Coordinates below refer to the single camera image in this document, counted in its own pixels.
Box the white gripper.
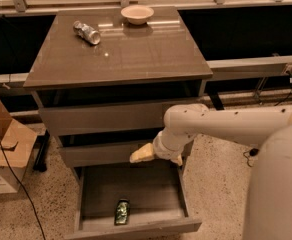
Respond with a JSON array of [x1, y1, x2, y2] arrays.
[[130, 131, 183, 166]]

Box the green soda can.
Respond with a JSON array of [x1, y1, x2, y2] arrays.
[[114, 199, 130, 226]]

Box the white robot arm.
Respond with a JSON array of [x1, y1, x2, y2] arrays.
[[130, 104, 292, 240]]

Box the bottom grey open drawer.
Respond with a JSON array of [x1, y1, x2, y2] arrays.
[[65, 160, 201, 240]]

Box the top grey drawer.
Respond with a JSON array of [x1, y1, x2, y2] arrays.
[[38, 97, 204, 137]]

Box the middle grey drawer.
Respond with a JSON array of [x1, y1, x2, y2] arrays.
[[59, 140, 149, 167]]

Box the grey drawer cabinet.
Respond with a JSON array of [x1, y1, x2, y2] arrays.
[[23, 5, 214, 240]]

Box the silver crushed can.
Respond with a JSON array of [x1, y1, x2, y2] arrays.
[[73, 21, 101, 45]]

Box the black stand leg left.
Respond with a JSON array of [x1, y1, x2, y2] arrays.
[[33, 131, 50, 172]]

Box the beige bowl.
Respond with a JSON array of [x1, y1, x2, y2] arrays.
[[121, 5, 154, 25]]

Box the cardboard box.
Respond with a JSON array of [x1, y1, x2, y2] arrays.
[[0, 101, 37, 194]]

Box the black power adapter with cable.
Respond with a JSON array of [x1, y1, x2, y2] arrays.
[[243, 71, 292, 167]]

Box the black cable on left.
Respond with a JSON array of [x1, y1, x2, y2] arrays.
[[0, 109, 48, 240]]

